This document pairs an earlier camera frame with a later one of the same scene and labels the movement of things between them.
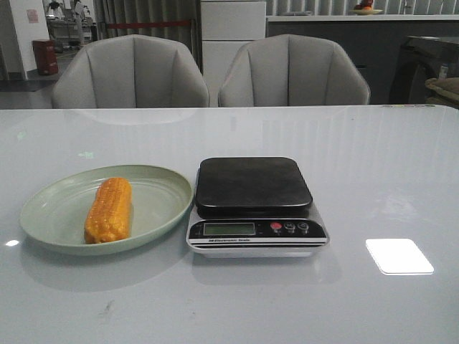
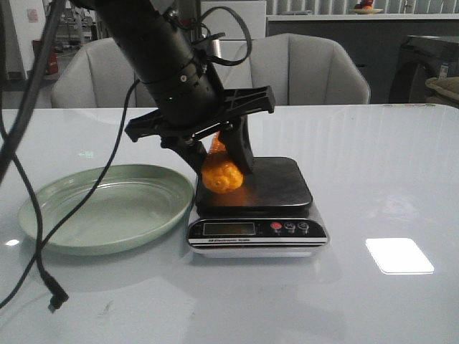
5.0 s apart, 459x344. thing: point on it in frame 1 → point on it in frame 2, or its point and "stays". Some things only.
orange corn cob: [110, 218] → [219, 172]
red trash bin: [46, 54] stays
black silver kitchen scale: [253, 207] stays
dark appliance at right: [421, 58] stays
